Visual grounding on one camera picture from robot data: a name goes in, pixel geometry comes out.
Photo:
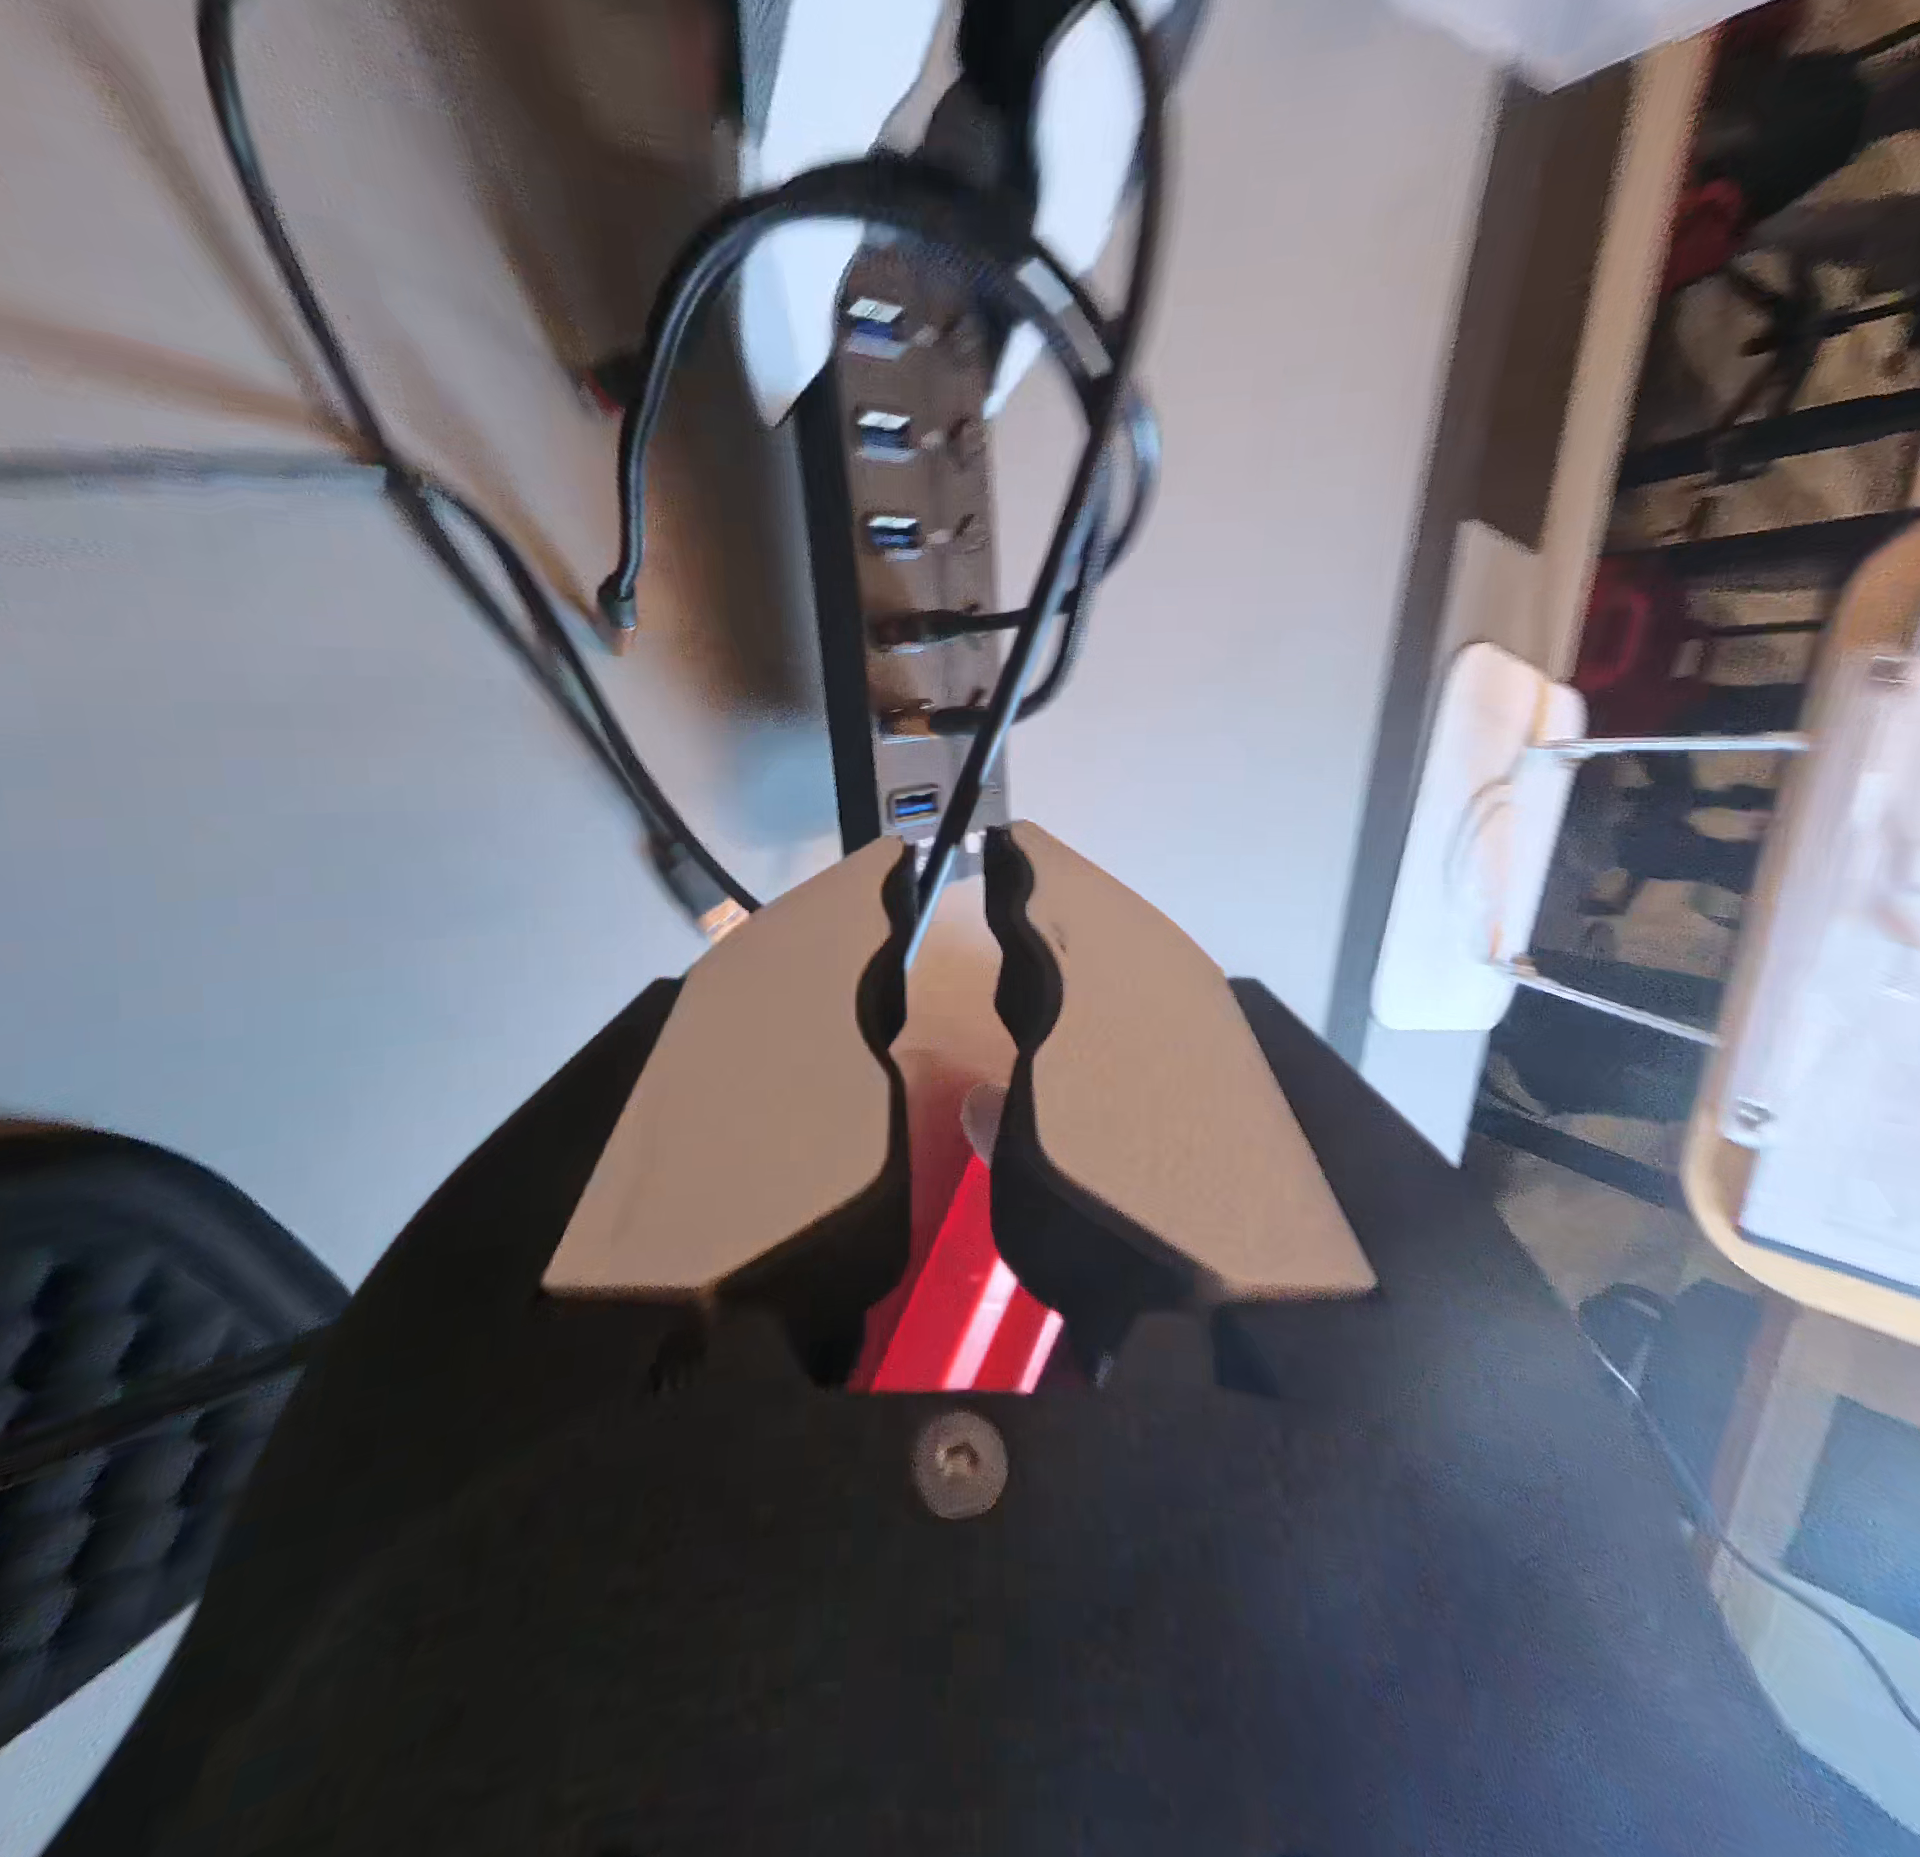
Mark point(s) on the printed instruction sheet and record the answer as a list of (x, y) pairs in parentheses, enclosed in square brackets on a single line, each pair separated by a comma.
[(1846, 987)]

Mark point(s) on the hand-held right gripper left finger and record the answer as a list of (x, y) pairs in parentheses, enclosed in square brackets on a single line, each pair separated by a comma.
[(750, 1121)]

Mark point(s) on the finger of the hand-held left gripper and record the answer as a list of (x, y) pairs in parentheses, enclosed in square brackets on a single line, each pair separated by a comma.
[(1087, 133), (839, 43)]

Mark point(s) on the black chair armrest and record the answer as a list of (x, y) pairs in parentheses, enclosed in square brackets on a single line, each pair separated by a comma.
[(92, 1363)]

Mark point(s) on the red plastic bin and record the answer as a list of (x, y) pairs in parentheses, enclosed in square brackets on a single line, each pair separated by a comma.
[(959, 1287)]

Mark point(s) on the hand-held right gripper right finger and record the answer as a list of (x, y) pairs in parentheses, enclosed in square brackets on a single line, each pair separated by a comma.
[(1169, 1121)]

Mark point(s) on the document stand with wooden board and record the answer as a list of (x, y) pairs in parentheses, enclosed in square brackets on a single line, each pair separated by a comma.
[(1479, 837)]

